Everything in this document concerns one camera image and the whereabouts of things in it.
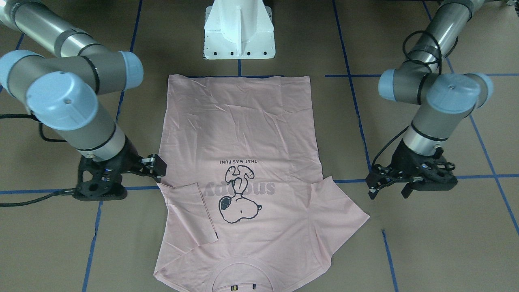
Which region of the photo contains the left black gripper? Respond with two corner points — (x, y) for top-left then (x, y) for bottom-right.
(366, 140), (456, 200)

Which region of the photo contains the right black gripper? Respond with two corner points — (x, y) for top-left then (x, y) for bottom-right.
(109, 137), (167, 182)

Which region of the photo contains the pink Snoopy t-shirt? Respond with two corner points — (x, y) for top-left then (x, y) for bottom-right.
(154, 75), (369, 292)

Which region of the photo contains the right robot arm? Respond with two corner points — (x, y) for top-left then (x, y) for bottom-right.
(1, 0), (166, 182)

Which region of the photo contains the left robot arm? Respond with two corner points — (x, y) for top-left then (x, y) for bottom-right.
(365, 0), (494, 199)

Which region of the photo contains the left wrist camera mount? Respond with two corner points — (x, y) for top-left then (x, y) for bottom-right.
(408, 171), (458, 191)

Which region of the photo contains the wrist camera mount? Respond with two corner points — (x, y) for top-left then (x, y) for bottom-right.
(72, 157), (127, 202)
(408, 171), (458, 191)

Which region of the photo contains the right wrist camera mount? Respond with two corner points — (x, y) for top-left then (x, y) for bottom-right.
(72, 157), (127, 202)

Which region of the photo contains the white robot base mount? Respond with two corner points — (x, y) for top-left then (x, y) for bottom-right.
(203, 0), (276, 60)

